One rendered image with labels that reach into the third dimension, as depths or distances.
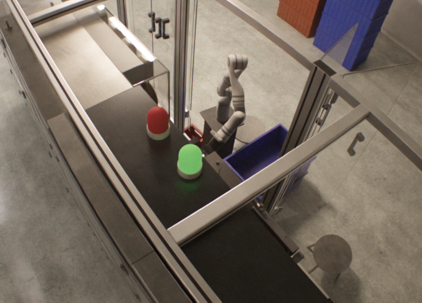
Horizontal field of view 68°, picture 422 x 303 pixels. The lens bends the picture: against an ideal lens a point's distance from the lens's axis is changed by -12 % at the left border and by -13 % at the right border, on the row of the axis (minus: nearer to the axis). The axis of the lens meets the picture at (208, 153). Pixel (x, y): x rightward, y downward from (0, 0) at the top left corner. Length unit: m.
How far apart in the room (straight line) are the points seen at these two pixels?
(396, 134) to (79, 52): 1.10
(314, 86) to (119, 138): 0.68
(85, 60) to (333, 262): 2.04
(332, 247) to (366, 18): 2.46
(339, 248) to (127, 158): 1.96
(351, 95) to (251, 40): 3.27
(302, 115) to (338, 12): 2.94
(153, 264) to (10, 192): 2.53
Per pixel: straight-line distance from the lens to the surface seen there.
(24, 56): 1.39
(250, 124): 3.02
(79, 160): 0.92
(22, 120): 3.67
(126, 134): 1.01
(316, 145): 0.97
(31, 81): 1.27
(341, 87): 1.18
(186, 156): 0.86
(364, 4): 4.01
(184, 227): 0.78
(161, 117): 0.94
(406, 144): 1.13
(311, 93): 1.28
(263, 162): 2.83
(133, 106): 1.08
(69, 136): 0.98
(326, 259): 2.57
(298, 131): 1.42
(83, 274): 2.69
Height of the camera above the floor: 2.50
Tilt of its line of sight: 54 degrees down
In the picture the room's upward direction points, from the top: 7 degrees clockwise
